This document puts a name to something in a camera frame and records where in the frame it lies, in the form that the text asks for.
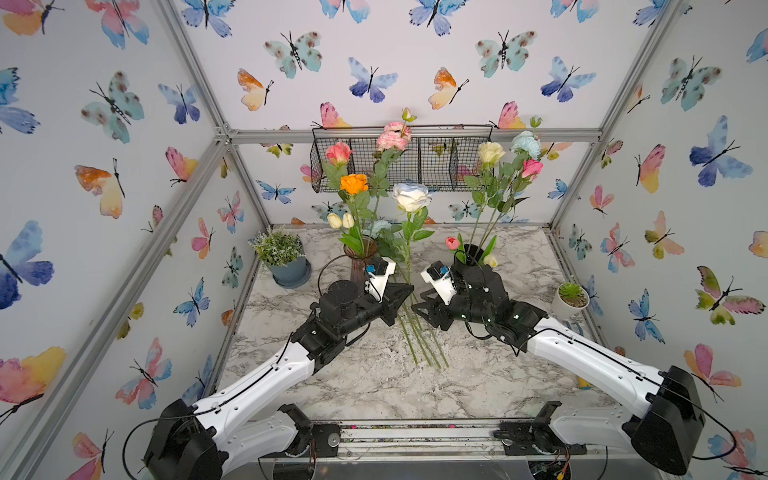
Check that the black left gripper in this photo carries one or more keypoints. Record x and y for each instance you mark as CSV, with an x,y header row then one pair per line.
x,y
387,308

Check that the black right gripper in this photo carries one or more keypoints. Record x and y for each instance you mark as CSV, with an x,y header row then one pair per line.
x,y
437,310

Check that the light blue flower stem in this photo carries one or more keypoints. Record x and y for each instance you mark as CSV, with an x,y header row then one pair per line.
x,y
525,145
412,327
372,232

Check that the light blue flower bunch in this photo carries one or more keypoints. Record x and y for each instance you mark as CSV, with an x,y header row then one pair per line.
x,y
429,331

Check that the pale blue white rose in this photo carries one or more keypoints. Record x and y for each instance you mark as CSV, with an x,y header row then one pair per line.
x,y
412,200

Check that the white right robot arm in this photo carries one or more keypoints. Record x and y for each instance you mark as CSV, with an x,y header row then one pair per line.
x,y
661,417

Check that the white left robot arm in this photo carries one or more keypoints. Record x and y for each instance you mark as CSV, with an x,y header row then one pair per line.
x,y
218,433

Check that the black ribbed vase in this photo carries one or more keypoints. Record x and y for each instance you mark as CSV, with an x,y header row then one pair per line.
x,y
469,255

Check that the pink ribbed glass vase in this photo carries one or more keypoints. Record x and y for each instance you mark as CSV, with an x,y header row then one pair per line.
x,y
359,262

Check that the cream tulip bud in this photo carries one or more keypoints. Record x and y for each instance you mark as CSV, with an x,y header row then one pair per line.
x,y
491,261

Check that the red tulip flower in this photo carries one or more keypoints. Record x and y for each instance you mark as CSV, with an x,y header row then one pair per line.
x,y
452,243

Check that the small white succulent pot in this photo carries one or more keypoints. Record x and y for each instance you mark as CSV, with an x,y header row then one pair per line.
x,y
570,299

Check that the white tulip buds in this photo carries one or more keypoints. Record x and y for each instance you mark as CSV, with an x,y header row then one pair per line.
x,y
345,221

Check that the blue plant pot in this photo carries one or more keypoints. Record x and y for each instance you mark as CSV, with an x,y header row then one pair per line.
x,y
293,274

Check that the orange flower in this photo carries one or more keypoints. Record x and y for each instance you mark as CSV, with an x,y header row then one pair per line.
x,y
354,184

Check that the green artificial bush plant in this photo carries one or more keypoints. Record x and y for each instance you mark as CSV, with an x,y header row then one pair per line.
x,y
277,247

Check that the magenta rose flower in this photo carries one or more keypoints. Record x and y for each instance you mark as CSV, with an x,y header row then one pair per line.
x,y
531,169

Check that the yellow rose flower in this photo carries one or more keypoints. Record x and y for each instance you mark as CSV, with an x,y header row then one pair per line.
x,y
490,153

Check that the pink rose flower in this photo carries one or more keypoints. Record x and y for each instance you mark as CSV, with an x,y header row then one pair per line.
x,y
338,154

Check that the pink peony flower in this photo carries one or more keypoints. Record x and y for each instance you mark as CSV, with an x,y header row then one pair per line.
x,y
396,135

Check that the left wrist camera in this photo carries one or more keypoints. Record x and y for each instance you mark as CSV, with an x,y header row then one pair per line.
x,y
378,272

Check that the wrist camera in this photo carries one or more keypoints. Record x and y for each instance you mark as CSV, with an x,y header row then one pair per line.
x,y
439,276
378,272

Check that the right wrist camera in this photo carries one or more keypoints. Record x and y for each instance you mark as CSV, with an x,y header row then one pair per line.
x,y
439,276

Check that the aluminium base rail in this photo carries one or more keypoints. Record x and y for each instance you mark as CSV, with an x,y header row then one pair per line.
x,y
378,440

